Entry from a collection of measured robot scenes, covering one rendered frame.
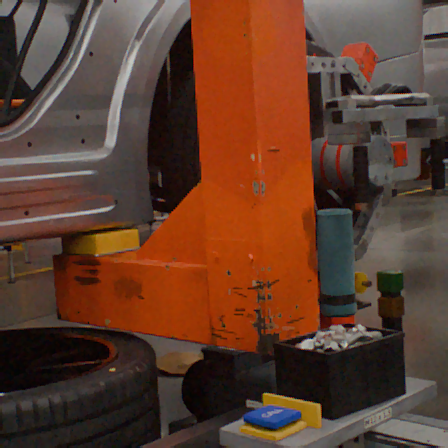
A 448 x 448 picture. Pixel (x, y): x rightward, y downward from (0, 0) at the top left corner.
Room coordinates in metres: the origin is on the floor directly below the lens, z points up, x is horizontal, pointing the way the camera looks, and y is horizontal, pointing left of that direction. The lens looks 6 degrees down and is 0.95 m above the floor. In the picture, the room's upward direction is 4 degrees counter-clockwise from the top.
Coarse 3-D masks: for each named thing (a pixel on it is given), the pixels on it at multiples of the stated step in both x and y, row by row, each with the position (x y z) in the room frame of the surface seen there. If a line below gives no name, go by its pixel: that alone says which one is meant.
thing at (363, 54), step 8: (344, 48) 2.49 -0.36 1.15; (352, 48) 2.47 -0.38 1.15; (360, 48) 2.45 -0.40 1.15; (368, 48) 2.45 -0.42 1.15; (344, 56) 2.47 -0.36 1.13; (352, 56) 2.45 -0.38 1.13; (360, 56) 2.43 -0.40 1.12; (368, 56) 2.45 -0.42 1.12; (376, 56) 2.48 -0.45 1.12; (360, 64) 2.42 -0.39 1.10; (368, 64) 2.45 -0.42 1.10; (368, 72) 2.45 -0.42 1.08; (368, 80) 2.45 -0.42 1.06
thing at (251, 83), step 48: (192, 0) 1.76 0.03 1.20; (240, 0) 1.67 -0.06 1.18; (288, 0) 1.73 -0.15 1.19; (240, 48) 1.67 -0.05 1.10; (288, 48) 1.73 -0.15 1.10; (240, 96) 1.68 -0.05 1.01; (288, 96) 1.72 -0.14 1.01; (240, 144) 1.68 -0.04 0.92; (288, 144) 1.72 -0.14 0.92; (240, 192) 1.69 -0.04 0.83; (288, 192) 1.71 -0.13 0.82; (240, 240) 1.69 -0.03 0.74; (288, 240) 1.70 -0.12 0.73; (240, 288) 1.69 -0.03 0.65; (288, 288) 1.70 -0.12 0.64; (240, 336) 1.70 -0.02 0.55; (288, 336) 1.69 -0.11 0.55
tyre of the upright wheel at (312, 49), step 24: (312, 48) 2.41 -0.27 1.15; (192, 72) 2.37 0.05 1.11; (192, 96) 2.29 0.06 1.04; (168, 120) 2.31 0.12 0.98; (192, 120) 2.24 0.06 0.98; (168, 144) 2.28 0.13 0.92; (192, 144) 2.22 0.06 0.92; (168, 168) 2.27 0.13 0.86; (192, 168) 2.21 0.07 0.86; (168, 192) 2.28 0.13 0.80
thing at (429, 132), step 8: (408, 120) 2.33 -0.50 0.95; (416, 120) 2.31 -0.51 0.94; (424, 120) 2.30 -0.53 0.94; (432, 120) 2.28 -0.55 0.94; (440, 120) 2.29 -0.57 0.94; (408, 128) 2.33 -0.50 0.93; (416, 128) 2.31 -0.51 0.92; (424, 128) 2.30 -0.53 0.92; (432, 128) 2.28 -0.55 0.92; (440, 128) 2.29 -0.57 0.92; (408, 136) 2.33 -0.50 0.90; (416, 136) 2.31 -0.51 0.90; (424, 136) 2.30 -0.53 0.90; (432, 136) 2.28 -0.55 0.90; (440, 136) 2.29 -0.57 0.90
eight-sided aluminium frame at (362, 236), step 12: (312, 60) 2.27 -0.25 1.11; (324, 60) 2.31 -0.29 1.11; (336, 60) 2.35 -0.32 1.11; (348, 60) 2.38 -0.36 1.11; (312, 72) 2.27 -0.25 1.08; (348, 72) 2.38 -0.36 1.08; (360, 72) 2.42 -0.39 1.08; (348, 84) 2.45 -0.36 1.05; (360, 84) 2.42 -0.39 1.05; (384, 120) 2.49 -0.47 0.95; (372, 132) 2.54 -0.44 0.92; (384, 132) 2.51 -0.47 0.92; (372, 192) 2.51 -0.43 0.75; (384, 192) 2.49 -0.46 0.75; (384, 204) 2.49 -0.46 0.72; (360, 216) 2.47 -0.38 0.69; (372, 216) 2.44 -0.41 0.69; (360, 228) 2.46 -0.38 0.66; (372, 228) 2.44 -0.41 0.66; (360, 240) 2.40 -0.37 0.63; (360, 252) 2.39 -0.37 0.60
